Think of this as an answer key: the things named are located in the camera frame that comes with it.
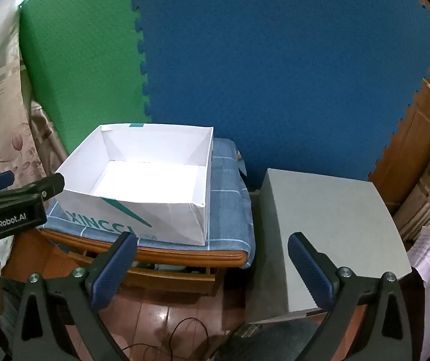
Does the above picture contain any black cable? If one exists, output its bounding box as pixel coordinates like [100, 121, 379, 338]
[121, 318, 210, 359]

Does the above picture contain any green foam mat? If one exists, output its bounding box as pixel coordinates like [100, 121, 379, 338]
[18, 0, 152, 159]

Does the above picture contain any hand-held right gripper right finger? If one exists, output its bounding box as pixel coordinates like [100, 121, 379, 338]
[288, 232, 413, 361]

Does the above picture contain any beige floral curtain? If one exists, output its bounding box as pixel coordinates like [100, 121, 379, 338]
[0, 0, 69, 192]

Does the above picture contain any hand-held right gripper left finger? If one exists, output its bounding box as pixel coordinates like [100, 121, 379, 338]
[14, 232, 138, 361]

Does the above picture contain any white paper box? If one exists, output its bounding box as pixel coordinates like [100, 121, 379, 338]
[54, 123, 215, 246]

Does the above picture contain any blue foam mat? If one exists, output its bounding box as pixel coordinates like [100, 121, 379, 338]
[128, 0, 430, 193]

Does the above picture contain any grey cardboard box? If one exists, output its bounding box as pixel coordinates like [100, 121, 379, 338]
[245, 168, 413, 324]

